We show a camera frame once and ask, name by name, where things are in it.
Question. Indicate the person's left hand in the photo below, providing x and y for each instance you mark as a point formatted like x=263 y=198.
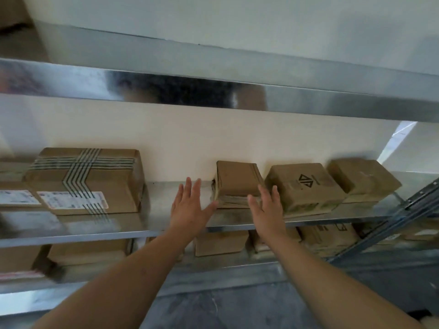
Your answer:
x=187 y=215

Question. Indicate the person's right hand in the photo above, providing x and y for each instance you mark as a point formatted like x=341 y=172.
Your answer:
x=269 y=221

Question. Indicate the person's left thumb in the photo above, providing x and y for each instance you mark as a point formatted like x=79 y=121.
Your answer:
x=211 y=210

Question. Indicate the person's right thumb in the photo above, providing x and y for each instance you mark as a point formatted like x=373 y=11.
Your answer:
x=253 y=204

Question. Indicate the person's left forearm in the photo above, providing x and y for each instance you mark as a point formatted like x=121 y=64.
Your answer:
x=130 y=280

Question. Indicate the person's right forearm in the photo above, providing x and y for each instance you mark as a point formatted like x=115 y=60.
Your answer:
x=325 y=291

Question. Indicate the small tall cardboard box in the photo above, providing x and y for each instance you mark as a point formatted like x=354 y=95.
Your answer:
x=235 y=179

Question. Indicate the small plain cardboard box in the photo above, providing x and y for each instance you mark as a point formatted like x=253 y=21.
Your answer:
x=221 y=242

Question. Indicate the cardboard box with triangle print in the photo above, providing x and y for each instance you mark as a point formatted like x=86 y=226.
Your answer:
x=301 y=188

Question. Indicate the cardboard box with black marks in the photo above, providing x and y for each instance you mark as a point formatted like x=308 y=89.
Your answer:
x=329 y=238

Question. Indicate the large cardboard box striped tape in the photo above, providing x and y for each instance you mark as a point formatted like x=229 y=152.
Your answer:
x=113 y=181

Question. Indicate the plain brown cardboard box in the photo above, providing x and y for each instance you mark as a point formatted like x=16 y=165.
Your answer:
x=363 y=179

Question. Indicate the metal shelf rack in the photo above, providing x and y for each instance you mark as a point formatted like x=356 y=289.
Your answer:
x=205 y=85

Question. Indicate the wide flat cardboard box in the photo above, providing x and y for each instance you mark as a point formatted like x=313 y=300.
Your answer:
x=89 y=250

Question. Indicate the cardboard box behind brace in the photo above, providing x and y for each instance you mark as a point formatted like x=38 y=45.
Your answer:
x=423 y=231

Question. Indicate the cardboard box with white label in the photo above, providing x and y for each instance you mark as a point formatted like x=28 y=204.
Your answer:
x=13 y=188

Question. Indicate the cardboard box with red-edged label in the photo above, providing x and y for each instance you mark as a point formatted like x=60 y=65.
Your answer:
x=17 y=262

